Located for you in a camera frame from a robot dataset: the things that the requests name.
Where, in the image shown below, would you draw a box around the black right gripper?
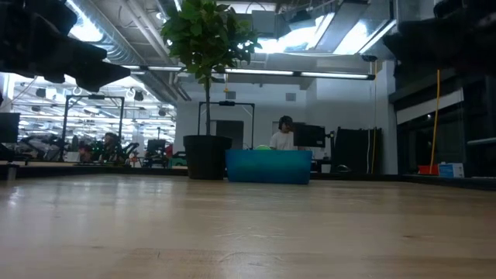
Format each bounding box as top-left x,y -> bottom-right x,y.
383,15 -> 496,75

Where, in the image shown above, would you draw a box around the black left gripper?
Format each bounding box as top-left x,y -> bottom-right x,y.
0,21 -> 132,93

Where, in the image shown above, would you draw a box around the teal plastic tupperware container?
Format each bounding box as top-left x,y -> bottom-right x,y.
225,149 -> 313,185

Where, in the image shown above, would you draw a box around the person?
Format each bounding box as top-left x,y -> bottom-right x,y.
269,115 -> 299,151
101,132 -> 122,162

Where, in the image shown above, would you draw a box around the small dark office monitor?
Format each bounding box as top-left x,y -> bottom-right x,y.
146,139 -> 167,154

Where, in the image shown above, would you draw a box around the green potted plant black pot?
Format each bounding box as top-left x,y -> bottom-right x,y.
160,0 -> 263,181

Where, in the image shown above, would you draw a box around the black standing panels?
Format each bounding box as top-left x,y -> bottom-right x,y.
333,126 -> 384,175

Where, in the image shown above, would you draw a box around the green background box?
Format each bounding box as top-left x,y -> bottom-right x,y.
168,151 -> 189,167

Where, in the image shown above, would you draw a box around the white and blue box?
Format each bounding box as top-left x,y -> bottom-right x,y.
438,162 -> 465,178

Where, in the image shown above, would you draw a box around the black tall stand frame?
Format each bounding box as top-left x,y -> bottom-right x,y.
60,95 -> 125,158

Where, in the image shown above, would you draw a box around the yellow hanging cable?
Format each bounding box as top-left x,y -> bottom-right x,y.
429,69 -> 443,175

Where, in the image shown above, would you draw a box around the dark wall screen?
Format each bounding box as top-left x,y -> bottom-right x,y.
293,123 -> 326,149

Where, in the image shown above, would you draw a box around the black background station frame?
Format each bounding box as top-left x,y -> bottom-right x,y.
198,101 -> 256,150

